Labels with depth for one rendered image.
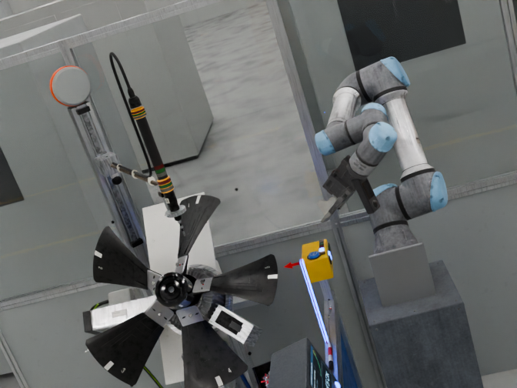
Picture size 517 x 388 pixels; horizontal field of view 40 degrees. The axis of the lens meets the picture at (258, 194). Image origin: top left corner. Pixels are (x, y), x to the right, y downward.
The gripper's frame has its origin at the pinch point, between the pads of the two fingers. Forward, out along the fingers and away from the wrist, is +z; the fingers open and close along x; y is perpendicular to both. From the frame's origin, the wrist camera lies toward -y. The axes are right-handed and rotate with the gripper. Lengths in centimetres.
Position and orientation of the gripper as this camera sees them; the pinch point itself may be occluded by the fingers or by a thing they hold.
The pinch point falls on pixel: (331, 215)
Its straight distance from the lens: 220.0
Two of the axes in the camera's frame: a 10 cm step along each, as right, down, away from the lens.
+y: -7.4, -6.5, 1.7
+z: -4.1, 6.4, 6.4
